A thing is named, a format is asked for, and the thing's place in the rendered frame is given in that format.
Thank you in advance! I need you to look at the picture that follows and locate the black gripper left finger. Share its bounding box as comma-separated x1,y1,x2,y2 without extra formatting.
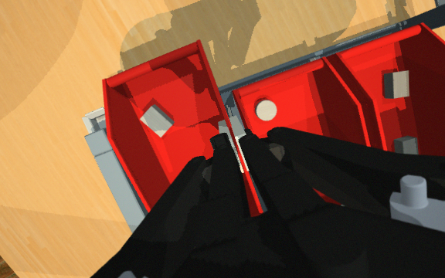
90,120,251,278

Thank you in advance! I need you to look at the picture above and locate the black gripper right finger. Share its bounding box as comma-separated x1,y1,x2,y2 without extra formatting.
229,116,445,278

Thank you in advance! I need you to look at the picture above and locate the beige round disc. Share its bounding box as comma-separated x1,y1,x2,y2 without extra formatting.
255,100,277,121

